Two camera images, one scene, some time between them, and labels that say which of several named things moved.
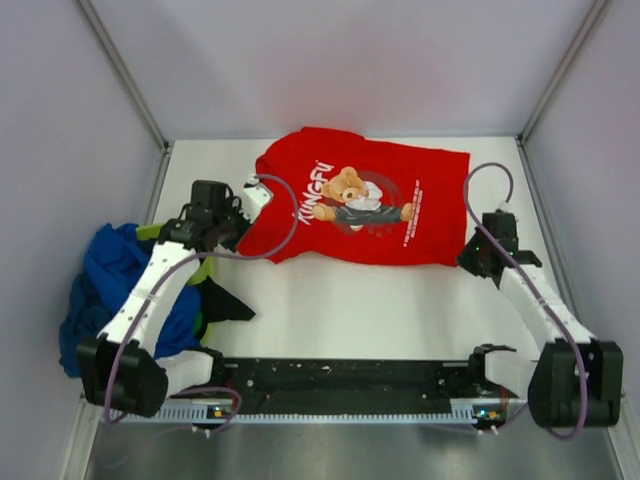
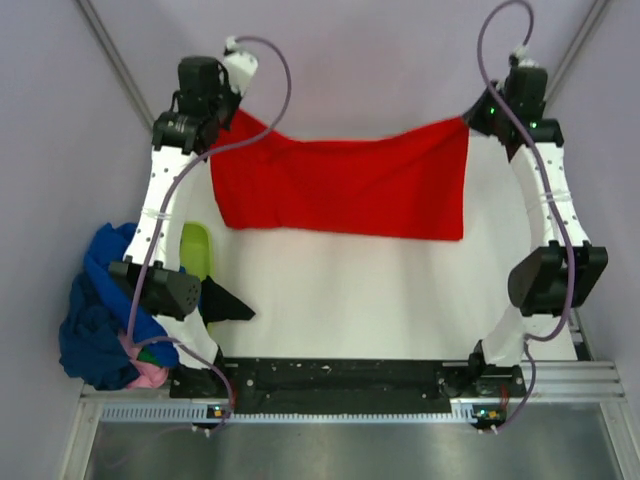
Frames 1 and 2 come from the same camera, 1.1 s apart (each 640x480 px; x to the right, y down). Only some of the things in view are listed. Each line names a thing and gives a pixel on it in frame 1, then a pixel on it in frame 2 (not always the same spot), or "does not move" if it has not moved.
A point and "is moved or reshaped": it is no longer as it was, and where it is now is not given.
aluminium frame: x=340 y=450 does not move
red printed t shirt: x=339 y=198 is moved or reshaped
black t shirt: x=219 y=304 does not move
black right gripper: x=465 y=260 → x=473 y=117
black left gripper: x=235 y=207 → x=223 y=84
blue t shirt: x=111 y=259 does not move
